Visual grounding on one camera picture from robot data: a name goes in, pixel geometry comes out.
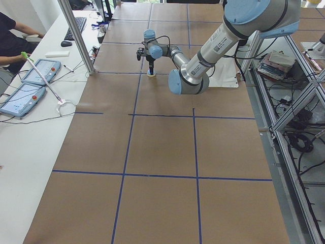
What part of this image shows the lower blue teach pendant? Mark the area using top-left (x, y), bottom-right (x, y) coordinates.
top-left (1, 83), bottom-right (46, 117)

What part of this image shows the blue teach pendant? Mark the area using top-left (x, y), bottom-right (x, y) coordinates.
top-left (1, 83), bottom-right (46, 117)
top-left (21, 59), bottom-right (61, 86)

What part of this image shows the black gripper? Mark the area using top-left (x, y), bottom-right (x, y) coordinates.
top-left (146, 55), bottom-right (155, 72)

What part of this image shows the stack of books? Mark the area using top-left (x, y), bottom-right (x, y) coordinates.
top-left (257, 50), bottom-right (296, 80)

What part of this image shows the bundle of black cables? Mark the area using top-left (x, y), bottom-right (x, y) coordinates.
top-left (286, 132), bottom-right (317, 153)

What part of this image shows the seated person in black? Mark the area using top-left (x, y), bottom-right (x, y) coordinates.
top-left (0, 12), bottom-right (46, 74)

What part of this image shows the black computer keyboard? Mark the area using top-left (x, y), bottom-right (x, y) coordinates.
top-left (63, 16), bottom-right (87, 41)

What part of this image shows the aluminium side frame rail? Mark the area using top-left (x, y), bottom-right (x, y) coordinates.
top-left (243, 33), bottom-right (324, 243)

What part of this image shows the white foam block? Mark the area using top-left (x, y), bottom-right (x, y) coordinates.
top-left (45, 51), bottom-right (70, 57)

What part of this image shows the upper blue teach pendant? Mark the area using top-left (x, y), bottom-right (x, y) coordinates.
top-left (21, 59), bottom-right (61, 86)

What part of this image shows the green handled reacher stick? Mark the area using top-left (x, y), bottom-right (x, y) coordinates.
top-left (21, 51), bottom-right (68, 105)

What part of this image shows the black computer mouse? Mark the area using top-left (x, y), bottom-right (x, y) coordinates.
top-left (60, 40), bottom-right (72, 47)

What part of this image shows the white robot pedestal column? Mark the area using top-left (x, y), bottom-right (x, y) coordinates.
top-left (207, 57), bottom-right (239, 88)

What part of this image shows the white blue call bell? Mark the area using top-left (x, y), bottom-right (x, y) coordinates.
top-left (147, 70), bottom-right (156, 77)

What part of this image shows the aluminium frame post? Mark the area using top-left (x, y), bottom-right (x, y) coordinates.
top-left (58, 0), bottom-right (95, 75)

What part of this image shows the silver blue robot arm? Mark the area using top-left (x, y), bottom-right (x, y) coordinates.
top-left (137, 1), bottom-right (301, 95)

